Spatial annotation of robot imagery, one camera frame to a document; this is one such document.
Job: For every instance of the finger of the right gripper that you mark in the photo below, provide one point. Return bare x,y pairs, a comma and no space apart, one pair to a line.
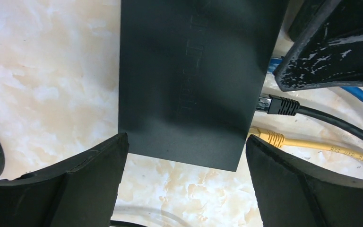
327,49

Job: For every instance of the black network switch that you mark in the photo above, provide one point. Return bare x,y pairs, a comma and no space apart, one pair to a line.
191,72

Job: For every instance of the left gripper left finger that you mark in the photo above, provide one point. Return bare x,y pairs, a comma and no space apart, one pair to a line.
80,191

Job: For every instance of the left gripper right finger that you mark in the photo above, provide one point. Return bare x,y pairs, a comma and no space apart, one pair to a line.
292,192

